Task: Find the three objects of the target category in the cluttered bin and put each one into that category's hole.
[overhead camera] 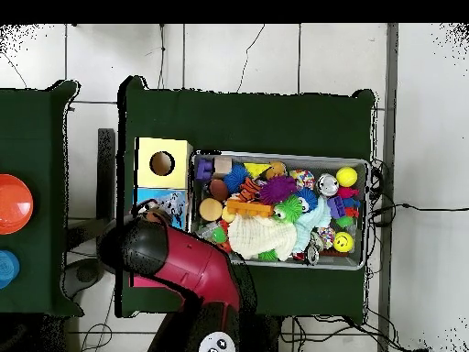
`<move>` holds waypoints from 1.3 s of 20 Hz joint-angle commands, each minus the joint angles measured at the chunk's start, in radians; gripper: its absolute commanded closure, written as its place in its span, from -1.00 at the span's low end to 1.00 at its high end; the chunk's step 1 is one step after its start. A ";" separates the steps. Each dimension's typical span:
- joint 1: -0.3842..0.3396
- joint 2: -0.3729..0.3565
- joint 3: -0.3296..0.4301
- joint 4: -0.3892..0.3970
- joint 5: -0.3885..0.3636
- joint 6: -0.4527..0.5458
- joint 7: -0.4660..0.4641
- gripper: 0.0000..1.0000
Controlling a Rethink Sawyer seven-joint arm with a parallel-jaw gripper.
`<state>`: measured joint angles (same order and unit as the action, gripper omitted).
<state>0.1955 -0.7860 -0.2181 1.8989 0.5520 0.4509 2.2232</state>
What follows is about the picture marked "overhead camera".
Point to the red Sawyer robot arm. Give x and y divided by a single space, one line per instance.
190 268

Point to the wooden box with three holes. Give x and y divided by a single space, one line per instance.
143 158

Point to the shallow clear mesh bin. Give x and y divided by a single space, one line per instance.
360 253

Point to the blue spiky ball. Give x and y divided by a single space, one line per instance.
236 177

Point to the orange toy building block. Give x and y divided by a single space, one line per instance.
250 209

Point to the toy hamburger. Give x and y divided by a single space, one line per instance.
210 209

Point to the purple toy block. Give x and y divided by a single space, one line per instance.
204 170

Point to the purple spiky ball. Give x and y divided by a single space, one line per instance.
278 189

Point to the cream knitted cloth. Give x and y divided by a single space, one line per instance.
260 238

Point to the green spiky ball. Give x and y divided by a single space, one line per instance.
288 209

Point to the dark green table cloth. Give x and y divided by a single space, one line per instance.
44 147
256 117

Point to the plain yellow ball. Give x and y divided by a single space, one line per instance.
346 176

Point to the yellow smiley face ball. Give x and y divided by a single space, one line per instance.
342 241

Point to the orange round disc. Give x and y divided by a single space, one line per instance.
13 204

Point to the blue round disc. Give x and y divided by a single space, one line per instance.
7 268

